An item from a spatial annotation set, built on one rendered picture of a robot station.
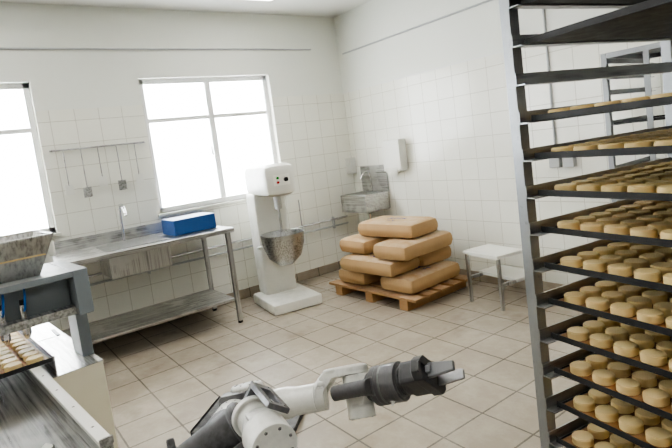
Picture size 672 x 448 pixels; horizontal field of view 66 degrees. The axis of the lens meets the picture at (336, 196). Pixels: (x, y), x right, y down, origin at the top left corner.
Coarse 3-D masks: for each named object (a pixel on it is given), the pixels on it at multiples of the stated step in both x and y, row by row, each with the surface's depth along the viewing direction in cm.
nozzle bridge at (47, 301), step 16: (48, 272) 182; (64, 272) 178; (80, 272) 181; (0, 288) 165; (16, 288) 168; (32, 288) 179; (48, 288) 182; (64, 288) 185; (80, 288) 181; (16, 304) 176; (32, 304) 179; (48, 304) 182; (64, 304) 185; (80, 304) 181; (16, 320) 174; (32, 320) 174; (48, 320) 177; (80, 320) 191; (80, 336) 191; (80, 352) 193
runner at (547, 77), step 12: (540, 72) 126; (552, 72) 128; (564, 72) 129; (576, 72) 131; (588, 72) 133; (600, 72) 135; (612, 72) 137; (624, 72) 139; (636, 72) 142; (648, 72) 144; (660, 72) 142; (516, 84) 123; (528, 84) 121
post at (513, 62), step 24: (504, 0) 122; (504, 24) 123; (504, 48) 124; (528, 144) 125; (528, 168) 126; (528, 216) 126; (528, 240) 127; (528, 264) 128; (528, 288) 130; (528, 312) 131
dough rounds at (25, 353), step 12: (0, 336) 210; (12, 336) 201; (0, 348) 187; (12, 348) 189; (24, 348) 184; (36, 348) 188; (0, 360) 176; (12, 360) 173; (24, 360) 176; (36, 360) 172; (0, 372) 169
